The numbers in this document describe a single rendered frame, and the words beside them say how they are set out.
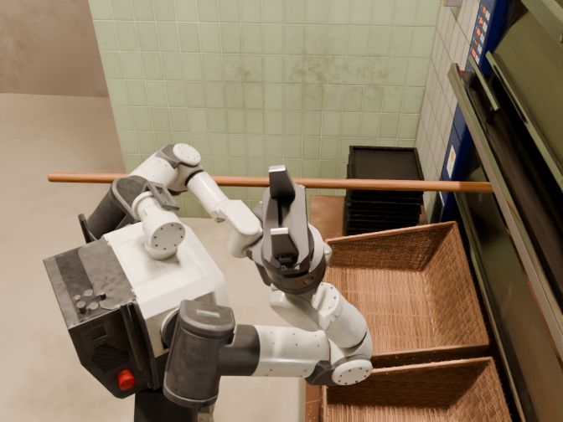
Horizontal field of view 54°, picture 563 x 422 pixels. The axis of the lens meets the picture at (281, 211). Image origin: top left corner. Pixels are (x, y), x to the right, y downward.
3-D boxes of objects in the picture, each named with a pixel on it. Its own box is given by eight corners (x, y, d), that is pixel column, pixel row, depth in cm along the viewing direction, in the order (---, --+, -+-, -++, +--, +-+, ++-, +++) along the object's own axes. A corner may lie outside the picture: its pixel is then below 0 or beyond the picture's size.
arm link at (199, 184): (219, 220, 151) (178, 172, 157) (237, 193, 146) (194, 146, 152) (192, 227, 142) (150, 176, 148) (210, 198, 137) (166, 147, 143)
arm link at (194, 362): (249, 399, 95) (173, 399, 89) (231, 374, 103) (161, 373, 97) (265, 337, 93) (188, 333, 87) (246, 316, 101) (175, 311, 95)
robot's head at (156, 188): (139, 237, 99) (157, 203, 97) (124, 212, 105) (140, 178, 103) (168, 242, 104) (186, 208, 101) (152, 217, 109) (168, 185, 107)
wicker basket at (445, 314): (444, 271, 216) (458, 218, 199) (472, 399, 173) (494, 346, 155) (321, 265, 219) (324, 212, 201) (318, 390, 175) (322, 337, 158)
